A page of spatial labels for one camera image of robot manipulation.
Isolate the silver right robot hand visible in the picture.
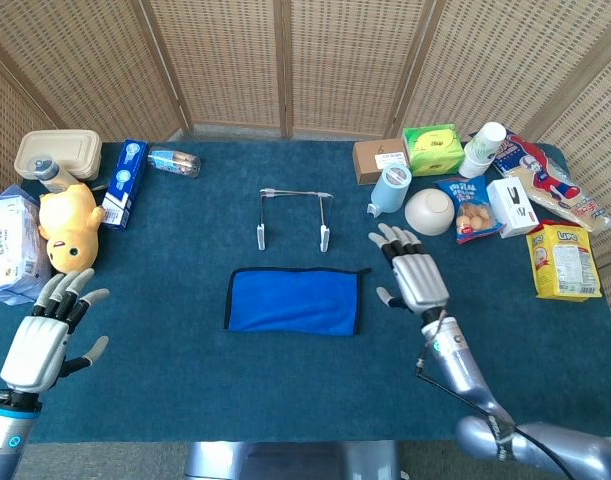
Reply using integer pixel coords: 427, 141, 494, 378
367, 223, 451, 315

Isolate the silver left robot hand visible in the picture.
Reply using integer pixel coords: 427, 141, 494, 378
0, 267, 111, 394

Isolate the grey and blue cloth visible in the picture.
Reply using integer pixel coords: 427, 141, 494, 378
222, 266, 372, 337

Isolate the metal wire stand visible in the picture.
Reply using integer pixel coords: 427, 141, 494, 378
256, 187, 334, 253

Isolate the beige upturned bowl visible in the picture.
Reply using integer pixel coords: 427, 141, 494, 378
403, 187, 456, 237

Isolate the blue cookie snack bag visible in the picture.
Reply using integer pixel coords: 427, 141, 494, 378
433, 174, 506, 245

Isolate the light blue cylindrical mug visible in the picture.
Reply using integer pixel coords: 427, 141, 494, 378
367, 162, 413, 220

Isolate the white tissue pack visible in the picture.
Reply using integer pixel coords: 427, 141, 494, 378
0, 183, 54, 306

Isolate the white stapler box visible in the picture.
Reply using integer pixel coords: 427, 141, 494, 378
485, 177, 540, 239

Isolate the brown cardboard box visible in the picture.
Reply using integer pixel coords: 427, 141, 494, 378
352, 138, 411, 186

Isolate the green tissue pack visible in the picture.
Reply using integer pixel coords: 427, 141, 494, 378
402, 123, 466, 177

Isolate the yellow plush toy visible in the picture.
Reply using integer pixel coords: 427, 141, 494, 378
37, 182, 107, 276

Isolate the yellow Lipo snack bag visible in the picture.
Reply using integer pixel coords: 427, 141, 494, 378
525, 218, 604, 302

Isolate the white paper cup stack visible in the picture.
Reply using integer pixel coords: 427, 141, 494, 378
457, 121, 508, 180

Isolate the red blue noodle package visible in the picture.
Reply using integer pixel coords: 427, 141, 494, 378
467, 130, 611, 234

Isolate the beige bottle grey cap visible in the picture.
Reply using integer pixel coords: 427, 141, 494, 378
32, 155, 81, 195

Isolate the blue toothpaste box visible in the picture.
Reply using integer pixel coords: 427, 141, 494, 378
100, 138, 150, 232

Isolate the teal carpet table cover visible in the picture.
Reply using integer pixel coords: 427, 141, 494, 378
0, 140, 611, 444

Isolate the beige lunch box container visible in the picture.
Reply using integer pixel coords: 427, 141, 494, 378
13, 129, 104, 182

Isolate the silver robot torso base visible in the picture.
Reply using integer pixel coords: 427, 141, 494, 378
184, 440, 402, 480

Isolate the clear plastic snack bottle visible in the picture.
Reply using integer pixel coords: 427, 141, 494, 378
147, 145, 202, 179

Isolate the wicker folding screen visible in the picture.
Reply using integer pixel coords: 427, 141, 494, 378
0, 0, 611, 441

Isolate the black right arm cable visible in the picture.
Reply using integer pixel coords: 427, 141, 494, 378
414, 308, 579, 480

